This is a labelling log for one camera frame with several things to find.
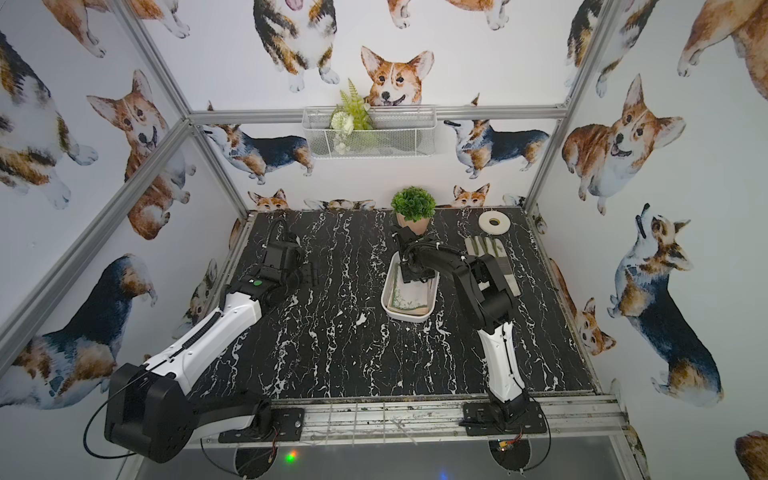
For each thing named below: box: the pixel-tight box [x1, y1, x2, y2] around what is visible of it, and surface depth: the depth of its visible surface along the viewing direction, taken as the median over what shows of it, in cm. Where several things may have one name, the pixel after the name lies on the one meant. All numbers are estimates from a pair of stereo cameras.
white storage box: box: [381, 251, 441, 323], surface depth 97 cm
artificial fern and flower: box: [330, 78, 374, 155], surface depth 85 cm
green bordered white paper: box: [391, 277, 429, 313], surface depth 97 cm
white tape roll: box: [478, 211, 511, 235], surface depth 120 cm
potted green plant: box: [391, 186, 437, 236], surface depth 103 cm
